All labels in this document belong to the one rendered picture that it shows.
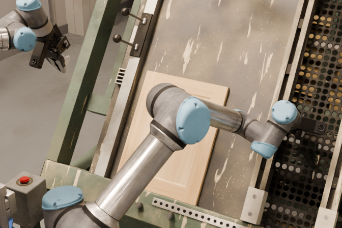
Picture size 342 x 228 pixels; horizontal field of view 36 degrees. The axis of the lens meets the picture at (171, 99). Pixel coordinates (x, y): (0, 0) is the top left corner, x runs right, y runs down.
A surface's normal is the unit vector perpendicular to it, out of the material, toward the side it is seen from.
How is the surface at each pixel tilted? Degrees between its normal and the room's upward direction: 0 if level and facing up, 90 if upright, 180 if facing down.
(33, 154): 0
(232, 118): 71
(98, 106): 54
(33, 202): 90
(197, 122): 85
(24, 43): 90
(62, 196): 8
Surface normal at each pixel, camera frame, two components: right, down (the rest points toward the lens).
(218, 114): 0.66, 0.03
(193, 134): 0.63, 0.26
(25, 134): 0.01, -0.90
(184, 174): -0.36, -0.23
